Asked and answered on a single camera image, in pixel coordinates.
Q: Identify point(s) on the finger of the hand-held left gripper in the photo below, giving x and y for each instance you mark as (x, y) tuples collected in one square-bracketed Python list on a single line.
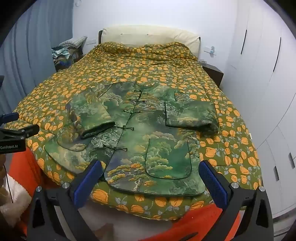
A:
[(9, 117), (20, 132)]

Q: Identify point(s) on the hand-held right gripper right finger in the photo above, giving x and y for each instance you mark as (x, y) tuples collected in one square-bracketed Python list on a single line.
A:
[(214, 183)]

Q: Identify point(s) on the orange bed sheet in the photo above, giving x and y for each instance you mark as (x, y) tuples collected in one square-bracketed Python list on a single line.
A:
[(203, 224)]

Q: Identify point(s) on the green landscape print jacket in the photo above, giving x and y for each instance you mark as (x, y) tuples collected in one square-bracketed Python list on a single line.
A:
[(143, 139)]

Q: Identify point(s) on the blue-grey curtain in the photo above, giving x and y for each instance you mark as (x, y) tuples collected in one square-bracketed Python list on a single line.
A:
[(34, 41)]

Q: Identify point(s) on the white wall switch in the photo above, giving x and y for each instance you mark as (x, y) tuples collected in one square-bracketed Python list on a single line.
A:
[(210, 51)]

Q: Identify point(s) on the orange floral green quilt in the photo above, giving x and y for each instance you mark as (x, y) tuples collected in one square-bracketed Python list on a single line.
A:
[(148, 67)]

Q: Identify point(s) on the dark wooden nightstand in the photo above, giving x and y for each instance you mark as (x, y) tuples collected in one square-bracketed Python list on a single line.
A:
[(214, 71)]

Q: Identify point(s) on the pile of clothes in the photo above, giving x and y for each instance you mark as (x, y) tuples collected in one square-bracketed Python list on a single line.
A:
[(63, 58)]

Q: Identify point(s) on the white wardrobe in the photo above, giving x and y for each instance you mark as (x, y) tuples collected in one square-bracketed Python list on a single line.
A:
[(266, 92)]

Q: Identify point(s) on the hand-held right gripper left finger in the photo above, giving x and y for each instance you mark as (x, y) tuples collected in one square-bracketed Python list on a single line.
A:
[(89, 180)]

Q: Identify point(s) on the white wall socket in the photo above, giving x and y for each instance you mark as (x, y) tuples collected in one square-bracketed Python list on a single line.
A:
[(91, 41)]

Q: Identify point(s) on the white checked pillow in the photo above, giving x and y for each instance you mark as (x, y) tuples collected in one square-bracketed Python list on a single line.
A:
[(72, 41)]

